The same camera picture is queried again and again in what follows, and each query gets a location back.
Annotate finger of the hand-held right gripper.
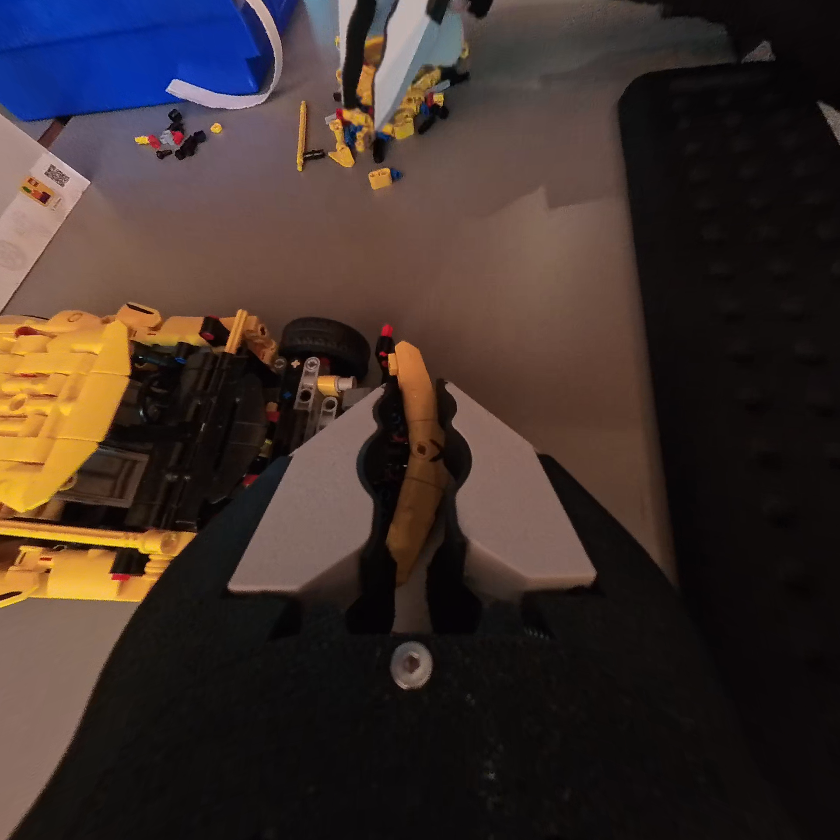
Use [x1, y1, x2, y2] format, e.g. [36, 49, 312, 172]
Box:
[371, 0, 469, 130]
[336, 0, 386, 110]

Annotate yellow toy brick car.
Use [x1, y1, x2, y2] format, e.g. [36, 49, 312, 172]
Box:
[0, 305, 455, 608]

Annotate yellow axle brick, black pin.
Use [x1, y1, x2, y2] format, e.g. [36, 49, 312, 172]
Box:
[297, 100, 326, 173]

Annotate scattered red black brick pieces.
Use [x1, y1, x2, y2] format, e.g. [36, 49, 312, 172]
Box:
[134, 108, 224, 161]

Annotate blue plastic storage bin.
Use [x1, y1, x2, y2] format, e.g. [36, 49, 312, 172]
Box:
[0, 0, 303, 122]

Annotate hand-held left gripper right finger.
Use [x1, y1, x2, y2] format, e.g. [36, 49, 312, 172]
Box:
[427, 379, 597, 634]

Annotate pile of small bricks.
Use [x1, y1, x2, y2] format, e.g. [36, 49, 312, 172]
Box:
[325, 36, 472, 191]

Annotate white car instruction manual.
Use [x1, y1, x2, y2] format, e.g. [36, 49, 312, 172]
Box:
[0, 113, 91, 311]

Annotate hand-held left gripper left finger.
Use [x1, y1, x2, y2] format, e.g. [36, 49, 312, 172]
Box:
[227, 386, 396, 634]

